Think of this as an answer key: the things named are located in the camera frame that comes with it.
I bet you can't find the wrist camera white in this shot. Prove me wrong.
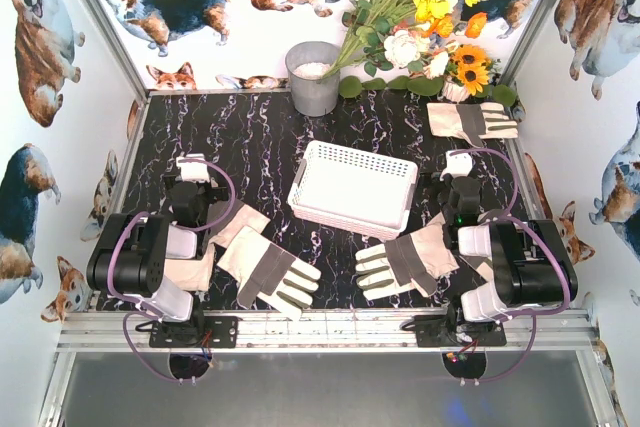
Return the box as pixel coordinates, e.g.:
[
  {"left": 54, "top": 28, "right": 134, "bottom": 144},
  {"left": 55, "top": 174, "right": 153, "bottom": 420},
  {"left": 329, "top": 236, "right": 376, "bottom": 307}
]
[
  {"left": 441, "top": 151, "right": 473, "bottom": 178},
  {"left": 176, "top": 154, "right": 210, "bottom": 183}
]

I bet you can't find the right edge work glove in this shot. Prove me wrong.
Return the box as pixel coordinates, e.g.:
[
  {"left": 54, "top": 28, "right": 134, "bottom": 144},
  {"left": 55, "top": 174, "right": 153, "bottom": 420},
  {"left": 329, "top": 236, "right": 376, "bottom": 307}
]
[{"left": 429, "top": 213, "right": 494, "bottom": 282}]

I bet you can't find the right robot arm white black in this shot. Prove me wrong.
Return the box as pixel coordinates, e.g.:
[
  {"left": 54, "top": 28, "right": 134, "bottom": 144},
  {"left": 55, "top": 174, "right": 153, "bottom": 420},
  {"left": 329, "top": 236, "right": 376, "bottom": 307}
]
[{"left": 438, "top": 174, "right": 577, "bottom": 323}]

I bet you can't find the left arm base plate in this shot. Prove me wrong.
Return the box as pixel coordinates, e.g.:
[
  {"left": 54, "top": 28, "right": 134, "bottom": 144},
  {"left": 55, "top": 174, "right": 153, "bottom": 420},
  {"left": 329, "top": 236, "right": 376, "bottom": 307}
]
[{"left": 135, "top": 316, "right": 239, "bottom": 349}]

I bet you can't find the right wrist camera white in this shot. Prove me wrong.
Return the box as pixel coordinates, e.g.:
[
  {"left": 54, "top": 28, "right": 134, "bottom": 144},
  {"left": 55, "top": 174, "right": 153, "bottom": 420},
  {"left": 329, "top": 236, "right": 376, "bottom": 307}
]
[{"left": 441, "top": 151, "right": 473, "bottom": 178}]

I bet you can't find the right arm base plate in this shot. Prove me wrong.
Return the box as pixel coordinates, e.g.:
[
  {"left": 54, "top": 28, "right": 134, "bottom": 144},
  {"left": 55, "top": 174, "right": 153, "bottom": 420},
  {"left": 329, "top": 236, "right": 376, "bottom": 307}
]
[{"left": 400, "top": 315, "right": 507, "bottom": 348}]

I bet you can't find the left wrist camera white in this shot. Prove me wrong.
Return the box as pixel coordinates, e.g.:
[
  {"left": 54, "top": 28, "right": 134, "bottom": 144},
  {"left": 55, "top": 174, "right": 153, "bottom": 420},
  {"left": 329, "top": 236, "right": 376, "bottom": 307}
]
[{"left": 176, "top": 154, "right": 210, "bottom": 183}]

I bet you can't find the grey metal bucket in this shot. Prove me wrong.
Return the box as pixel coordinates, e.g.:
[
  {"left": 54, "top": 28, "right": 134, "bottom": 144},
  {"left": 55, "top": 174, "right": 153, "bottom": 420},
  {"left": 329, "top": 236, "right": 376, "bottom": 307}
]
[{"left": 285, "top": 41, "right": 340, "bottom": 117}]

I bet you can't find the white plastic storage basket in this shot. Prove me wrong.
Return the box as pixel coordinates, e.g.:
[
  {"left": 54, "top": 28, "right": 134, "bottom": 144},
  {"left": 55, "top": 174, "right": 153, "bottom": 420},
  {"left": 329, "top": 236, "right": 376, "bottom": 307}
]
[{"left": 287, "top": 140, "right": 418, "bottom": 241}]

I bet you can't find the artificial flower bouquet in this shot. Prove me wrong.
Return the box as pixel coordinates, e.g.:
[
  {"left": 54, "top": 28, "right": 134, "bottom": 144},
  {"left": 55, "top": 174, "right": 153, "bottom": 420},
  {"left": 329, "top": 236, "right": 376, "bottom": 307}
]
[{"left": 333, "top": 0, "right": 519, "bottom": 107}]

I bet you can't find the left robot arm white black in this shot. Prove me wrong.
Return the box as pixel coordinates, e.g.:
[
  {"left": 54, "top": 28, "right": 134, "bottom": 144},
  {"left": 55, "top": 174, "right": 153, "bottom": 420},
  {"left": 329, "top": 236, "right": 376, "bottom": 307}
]
[{"left": 87, "top": 175, "right": 235, "bottom": 322}]

